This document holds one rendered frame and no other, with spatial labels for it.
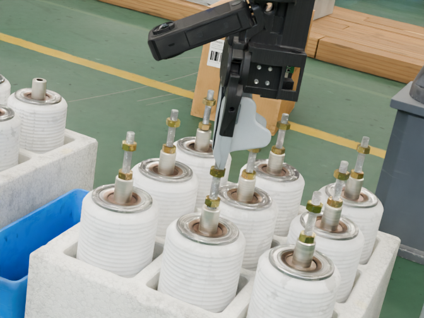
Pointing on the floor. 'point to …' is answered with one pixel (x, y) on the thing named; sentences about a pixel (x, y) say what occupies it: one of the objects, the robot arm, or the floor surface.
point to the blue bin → (12, 245)
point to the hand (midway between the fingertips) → (216, 155)
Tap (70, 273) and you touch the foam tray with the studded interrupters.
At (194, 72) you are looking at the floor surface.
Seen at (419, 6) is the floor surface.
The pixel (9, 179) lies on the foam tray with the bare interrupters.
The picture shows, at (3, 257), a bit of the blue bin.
